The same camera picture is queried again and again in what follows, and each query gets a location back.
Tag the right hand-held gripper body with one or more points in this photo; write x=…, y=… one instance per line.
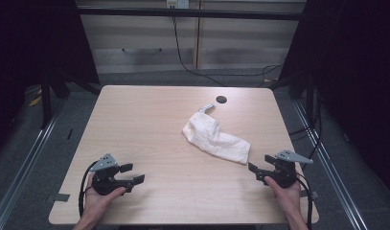
x=285, y=174

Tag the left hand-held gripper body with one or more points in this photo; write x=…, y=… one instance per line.
x=103, y=163

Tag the white towel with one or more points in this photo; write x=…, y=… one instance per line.
x=211, y=137

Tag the person's right hand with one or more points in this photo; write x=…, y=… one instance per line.
x=290, y=201

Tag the person's left hand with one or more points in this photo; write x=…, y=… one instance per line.
x=95, y=204

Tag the grey tape strip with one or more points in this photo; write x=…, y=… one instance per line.
x=314, y=194

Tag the small black floor tape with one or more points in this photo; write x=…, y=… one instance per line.
x=69, y=134

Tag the round dark table grommet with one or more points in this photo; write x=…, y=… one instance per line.
x=221, y=99

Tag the black metal stand leg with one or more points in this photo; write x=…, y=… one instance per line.
x=46, y=102

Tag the black curtain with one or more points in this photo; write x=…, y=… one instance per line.
x=29, y=48
x=358, y=80

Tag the white cabinet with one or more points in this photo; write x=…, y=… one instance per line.
x=144, y=38

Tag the white power outlet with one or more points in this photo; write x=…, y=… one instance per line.
x=178, y=3

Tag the aluminium floor rail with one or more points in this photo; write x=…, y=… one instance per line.
x=330, y=166
x=26, y=166

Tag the black horizontal frame bar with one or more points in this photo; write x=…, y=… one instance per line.
x=189, y=13

